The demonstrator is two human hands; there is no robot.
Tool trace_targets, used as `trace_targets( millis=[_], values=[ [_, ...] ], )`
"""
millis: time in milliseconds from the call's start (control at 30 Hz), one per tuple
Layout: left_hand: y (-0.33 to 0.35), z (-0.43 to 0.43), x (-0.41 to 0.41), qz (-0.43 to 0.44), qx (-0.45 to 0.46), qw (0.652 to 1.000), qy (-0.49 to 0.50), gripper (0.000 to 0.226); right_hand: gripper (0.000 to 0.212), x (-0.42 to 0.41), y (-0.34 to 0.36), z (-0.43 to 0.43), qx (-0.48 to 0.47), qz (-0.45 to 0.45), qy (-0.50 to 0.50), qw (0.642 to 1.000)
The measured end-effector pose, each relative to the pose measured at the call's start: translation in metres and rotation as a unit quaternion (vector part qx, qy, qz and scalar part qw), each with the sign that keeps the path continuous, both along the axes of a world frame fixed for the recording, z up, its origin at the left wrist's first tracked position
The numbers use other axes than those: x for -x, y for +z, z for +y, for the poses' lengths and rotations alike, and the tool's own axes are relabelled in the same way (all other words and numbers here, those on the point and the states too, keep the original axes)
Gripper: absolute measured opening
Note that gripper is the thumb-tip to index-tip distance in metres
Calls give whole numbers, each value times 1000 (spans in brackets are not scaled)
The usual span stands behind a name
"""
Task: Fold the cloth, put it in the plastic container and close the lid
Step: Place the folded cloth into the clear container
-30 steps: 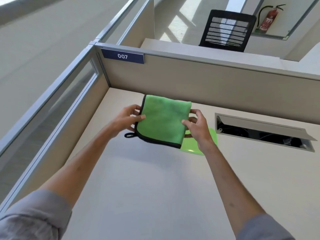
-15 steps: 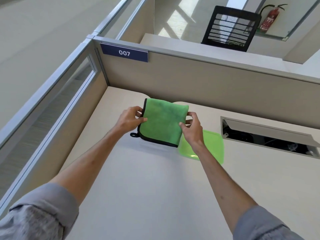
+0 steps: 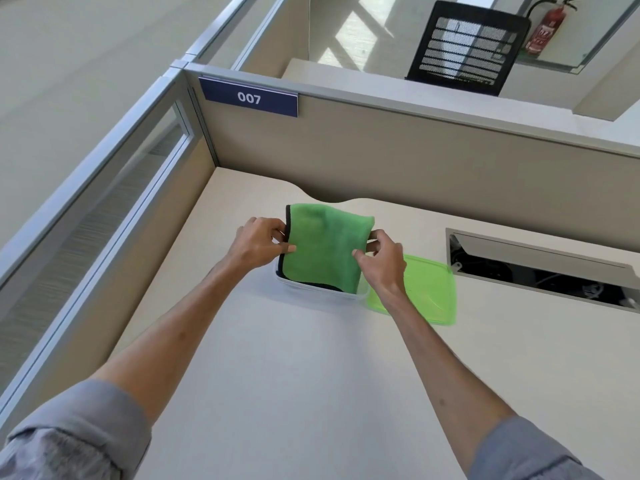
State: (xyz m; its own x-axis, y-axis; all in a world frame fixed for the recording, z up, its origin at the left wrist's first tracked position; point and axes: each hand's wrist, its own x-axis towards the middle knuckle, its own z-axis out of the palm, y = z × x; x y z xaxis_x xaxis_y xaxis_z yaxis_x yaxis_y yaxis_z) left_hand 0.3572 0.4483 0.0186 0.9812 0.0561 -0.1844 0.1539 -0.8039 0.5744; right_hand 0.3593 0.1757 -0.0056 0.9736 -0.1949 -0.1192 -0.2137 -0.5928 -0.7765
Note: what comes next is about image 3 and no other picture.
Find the glass side partition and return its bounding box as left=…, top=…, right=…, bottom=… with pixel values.
left=0, top=67, right=219, bottom=420

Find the green microfiber cloth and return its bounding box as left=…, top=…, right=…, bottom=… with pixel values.
left=277, top=204, right=376, bottom=292

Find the grey left sleeve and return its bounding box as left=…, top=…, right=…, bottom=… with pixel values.
left=0, top=379, right=152, bottom=480

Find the person's right forearm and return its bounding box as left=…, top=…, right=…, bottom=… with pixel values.
left=384, top=290, right=517, bottom=474

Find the clear plastic container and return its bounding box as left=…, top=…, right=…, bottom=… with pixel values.
left=274, top=267, right=371, bottom=311

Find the beige cubicle partition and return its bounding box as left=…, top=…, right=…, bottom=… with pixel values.
left=184, top=63, right=640, bottom=255

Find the red fire extinguisher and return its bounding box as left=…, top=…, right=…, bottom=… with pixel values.
left=524, top=0, right=585, bottom=57

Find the person's right hand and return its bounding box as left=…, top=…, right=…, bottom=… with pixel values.
left=352, top=229, right=408, bottom=301

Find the desk cable tray opening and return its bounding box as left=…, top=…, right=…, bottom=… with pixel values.
left=445, top=228, right=640, bottom=314

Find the grey sleeve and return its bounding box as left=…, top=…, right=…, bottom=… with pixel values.
left=0, top=379, right=152, bottom=480
left=468, top=416, right=606, bottom=480

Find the person's left forearm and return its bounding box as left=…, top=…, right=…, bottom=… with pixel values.
left=93, top=259, right=251, bottom=425

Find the person's left hand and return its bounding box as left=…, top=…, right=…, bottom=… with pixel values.
left=227, top=217, right=297, bottom=271

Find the grey right sleeve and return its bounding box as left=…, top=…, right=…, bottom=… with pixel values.
left=468, top=416, right=606, bottom=480

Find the black mesh office chair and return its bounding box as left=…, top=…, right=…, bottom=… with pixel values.
left=405, top=0, right=532, bottom=97

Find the glass shelf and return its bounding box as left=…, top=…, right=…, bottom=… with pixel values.
left=515, top=50, right=591, bottom=75

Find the blue number sign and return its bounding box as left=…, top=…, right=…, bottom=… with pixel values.
left=198, top=77, right=299, bottom=118

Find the green container lid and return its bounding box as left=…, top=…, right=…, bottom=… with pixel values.
left=366, top=254, right=458, bottom=326

